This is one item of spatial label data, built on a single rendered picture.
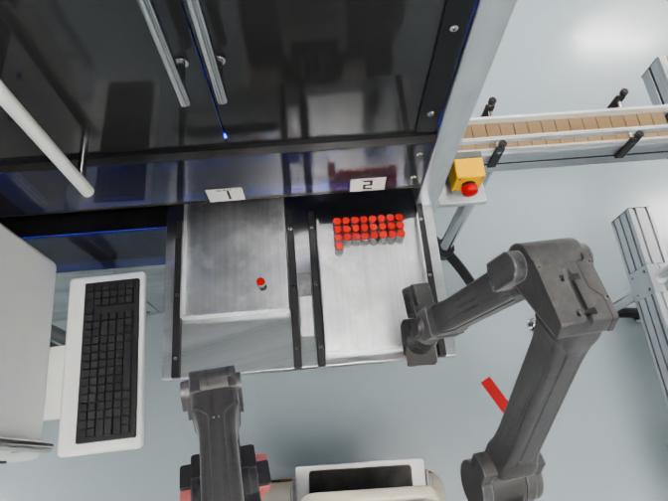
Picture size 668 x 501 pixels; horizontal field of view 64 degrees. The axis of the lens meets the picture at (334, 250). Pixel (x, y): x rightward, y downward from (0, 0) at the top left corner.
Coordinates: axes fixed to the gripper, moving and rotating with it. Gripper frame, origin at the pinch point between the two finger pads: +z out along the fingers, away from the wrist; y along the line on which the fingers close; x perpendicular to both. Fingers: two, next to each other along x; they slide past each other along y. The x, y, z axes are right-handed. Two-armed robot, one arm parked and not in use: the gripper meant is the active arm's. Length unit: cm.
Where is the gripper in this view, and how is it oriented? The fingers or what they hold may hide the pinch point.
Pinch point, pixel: (413, 349)
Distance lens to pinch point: 128.6
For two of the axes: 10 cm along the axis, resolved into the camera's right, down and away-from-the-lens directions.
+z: -0.1, 3.6, 9.3
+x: -10.0, 0.7, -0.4
